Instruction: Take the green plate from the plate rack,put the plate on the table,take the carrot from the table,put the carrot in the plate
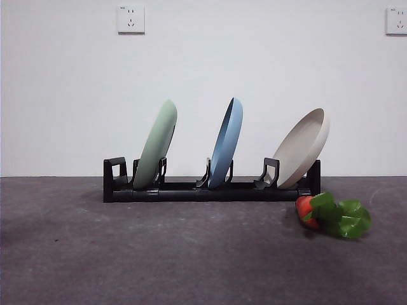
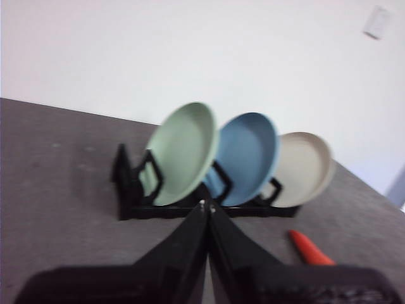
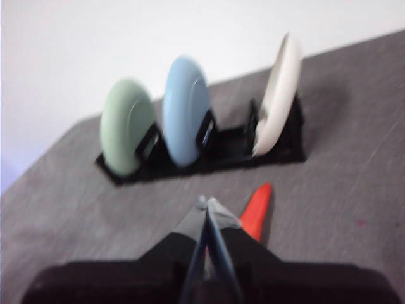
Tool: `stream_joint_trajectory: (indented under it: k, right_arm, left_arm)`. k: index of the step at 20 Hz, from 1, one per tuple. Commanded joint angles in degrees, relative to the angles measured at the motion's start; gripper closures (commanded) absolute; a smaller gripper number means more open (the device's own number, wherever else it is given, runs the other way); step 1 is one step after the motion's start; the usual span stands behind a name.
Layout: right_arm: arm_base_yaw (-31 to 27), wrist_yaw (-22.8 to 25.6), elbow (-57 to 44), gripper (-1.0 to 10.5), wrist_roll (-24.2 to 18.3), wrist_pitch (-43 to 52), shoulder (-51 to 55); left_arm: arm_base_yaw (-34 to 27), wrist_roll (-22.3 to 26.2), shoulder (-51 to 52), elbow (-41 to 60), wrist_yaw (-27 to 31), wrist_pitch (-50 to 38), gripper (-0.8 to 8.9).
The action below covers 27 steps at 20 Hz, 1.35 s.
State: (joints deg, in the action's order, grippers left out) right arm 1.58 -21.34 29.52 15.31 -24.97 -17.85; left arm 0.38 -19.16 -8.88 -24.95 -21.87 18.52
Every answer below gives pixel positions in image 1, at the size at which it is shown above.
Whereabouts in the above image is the white wall socket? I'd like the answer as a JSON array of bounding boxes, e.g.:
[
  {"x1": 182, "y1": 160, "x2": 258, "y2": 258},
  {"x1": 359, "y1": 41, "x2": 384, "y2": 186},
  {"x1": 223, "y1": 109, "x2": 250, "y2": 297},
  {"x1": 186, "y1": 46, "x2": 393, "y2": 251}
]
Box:
[
  {"x1": 385, "y1": 7, "x2": 407, "y2": 36},
  {"x1": 118, "y1": 4, "x2": 146, "y2": 35}
]

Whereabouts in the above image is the green plate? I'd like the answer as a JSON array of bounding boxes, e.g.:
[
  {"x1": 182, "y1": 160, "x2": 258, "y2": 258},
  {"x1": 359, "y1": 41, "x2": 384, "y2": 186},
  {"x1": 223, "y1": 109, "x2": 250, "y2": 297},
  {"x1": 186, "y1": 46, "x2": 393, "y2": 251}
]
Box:
[{"x1": 132, "y1": 98, "x2": 179, "y2": 189}]

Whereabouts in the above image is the black plate rack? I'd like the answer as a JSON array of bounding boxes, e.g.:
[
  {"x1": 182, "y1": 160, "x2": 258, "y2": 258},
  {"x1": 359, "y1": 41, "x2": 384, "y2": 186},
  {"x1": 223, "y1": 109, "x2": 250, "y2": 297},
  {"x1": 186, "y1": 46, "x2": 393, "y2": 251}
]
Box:
[{"x1": 103, "y1": 156, "x2": 322, "y2": 203}]

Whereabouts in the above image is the toy carrot with green leaves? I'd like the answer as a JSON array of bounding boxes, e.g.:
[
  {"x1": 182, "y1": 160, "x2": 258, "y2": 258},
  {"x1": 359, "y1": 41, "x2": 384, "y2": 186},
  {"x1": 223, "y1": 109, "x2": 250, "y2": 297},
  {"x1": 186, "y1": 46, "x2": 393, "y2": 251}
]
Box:
[{"x1": 295, "y1": 191, "x2": 372, "y2": 239}]

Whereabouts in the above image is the blue plate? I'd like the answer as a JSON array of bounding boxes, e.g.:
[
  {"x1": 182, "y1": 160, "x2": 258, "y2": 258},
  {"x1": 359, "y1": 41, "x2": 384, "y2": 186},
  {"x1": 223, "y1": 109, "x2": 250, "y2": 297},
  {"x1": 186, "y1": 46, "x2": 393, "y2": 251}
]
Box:
[{"x1": 207, "y1": 97, "x2": 244, "y2": 189}]

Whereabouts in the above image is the beige plate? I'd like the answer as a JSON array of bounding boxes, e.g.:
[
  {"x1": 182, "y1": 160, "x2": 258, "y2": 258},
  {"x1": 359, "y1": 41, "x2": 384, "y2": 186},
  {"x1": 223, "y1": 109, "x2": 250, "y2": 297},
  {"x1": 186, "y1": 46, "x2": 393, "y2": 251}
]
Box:
[{"x1": 272, "y1": 107, "x2": 331, "y2": 189}]

